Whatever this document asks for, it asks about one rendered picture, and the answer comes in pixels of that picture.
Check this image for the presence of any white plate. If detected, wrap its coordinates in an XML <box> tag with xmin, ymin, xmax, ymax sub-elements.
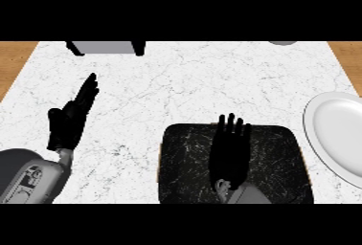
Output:
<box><xmin>302</xmin><ymin>91</ymin><xmax>362</xmax><ymax>189</ymax></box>

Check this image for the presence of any grey round object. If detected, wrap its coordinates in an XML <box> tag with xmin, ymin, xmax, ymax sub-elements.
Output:
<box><xmin>268</xmin><ymin>41</ymin><xmax>301</xmax><ymax>47</ymax></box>

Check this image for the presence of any grey appliance with black legs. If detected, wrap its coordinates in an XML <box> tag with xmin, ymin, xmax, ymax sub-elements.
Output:
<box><xmin>66</xmin><ymin>41</ymin><xmax>148</xmax><ymax>57</ymax></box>

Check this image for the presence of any black marbled tray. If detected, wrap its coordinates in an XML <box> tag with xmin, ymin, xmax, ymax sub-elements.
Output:
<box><xmin>156</xmin><ymin>122</ymin><xmax>315</xmax><ymax>205</ymax></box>

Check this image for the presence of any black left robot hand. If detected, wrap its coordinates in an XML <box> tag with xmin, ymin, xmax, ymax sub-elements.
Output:
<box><xmin>46</xmin><ymin>72</ymin><xmax>101</xmax><ymax>152</ymax></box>

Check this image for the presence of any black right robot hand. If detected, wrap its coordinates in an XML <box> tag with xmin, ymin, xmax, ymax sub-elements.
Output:
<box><xmin>209</xmin><ymin>112</ymin><xmax>253</xmax><ymax>192</ymax></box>

